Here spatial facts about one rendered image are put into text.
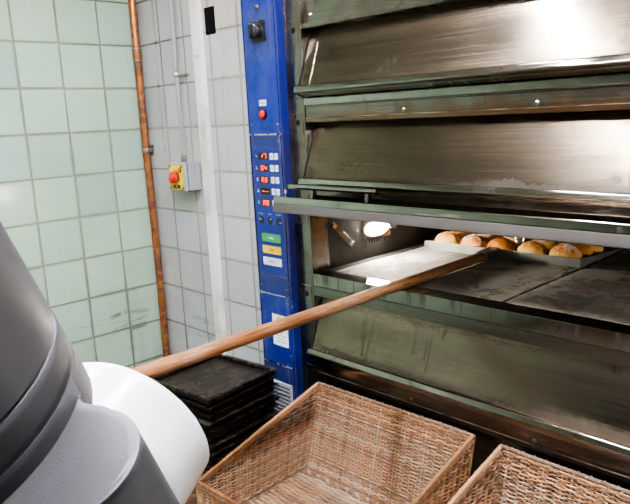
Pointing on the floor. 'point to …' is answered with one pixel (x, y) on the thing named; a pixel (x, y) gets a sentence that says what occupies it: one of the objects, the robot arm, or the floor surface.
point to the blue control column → (264, 51)
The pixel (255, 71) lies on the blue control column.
